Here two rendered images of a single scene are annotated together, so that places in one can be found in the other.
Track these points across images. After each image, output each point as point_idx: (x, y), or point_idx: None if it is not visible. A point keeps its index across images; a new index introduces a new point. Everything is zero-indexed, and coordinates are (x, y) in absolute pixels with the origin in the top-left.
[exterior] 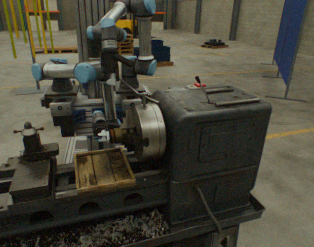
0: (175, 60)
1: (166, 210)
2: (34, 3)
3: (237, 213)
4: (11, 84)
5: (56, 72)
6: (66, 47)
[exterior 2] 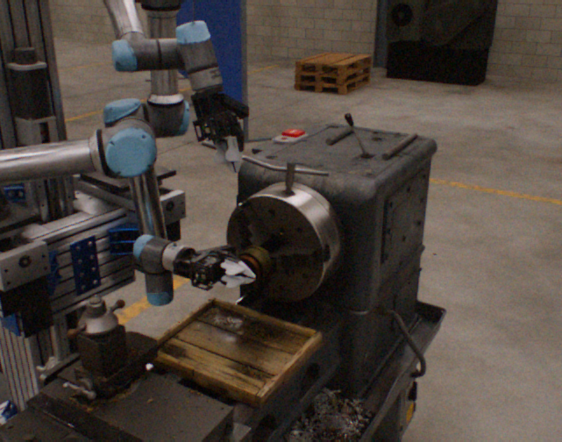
0: None
1: (337, 380)
2: None
3: (413, 335)
4: None
5: (26, 168)
6: None
